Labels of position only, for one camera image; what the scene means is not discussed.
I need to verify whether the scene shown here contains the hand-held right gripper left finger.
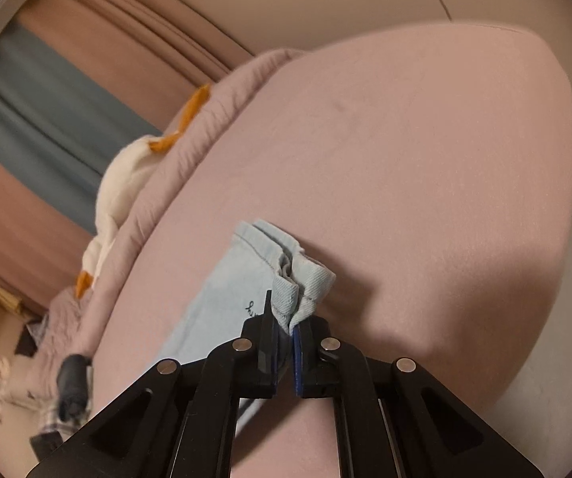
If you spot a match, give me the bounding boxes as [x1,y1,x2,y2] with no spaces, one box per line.
[26,290,292,478]

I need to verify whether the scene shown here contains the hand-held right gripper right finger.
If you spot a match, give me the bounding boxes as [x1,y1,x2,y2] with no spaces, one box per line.
[292,315,550,478]

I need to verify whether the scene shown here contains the light blue denim pants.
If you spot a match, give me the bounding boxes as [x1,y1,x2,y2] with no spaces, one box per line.
[155,219,337,434]

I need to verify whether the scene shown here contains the pink bed sheet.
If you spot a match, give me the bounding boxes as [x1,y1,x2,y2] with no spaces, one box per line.
[81,26,572,478]

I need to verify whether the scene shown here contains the dark cloth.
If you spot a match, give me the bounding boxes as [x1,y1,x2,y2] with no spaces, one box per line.
[29,353,92,459]

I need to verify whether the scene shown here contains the pink quilted blanket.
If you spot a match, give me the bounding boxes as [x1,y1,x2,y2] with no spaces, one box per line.
[0,50,307,411]

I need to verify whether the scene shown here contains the white goose plush toy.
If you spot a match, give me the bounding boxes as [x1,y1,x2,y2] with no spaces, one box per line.
[75,84,212,300]

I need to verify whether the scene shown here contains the pink and grey curtain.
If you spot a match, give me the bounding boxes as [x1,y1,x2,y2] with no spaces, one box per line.
[0,0,257,310]

